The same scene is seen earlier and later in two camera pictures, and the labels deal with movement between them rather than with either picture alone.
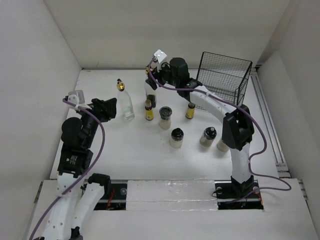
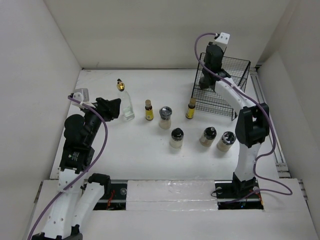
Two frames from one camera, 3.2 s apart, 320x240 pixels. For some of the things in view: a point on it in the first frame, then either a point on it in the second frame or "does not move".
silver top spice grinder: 165,113 does not move
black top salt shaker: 176,140 does not move
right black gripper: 157,73 to 221,50
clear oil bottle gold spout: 125,101 does not move
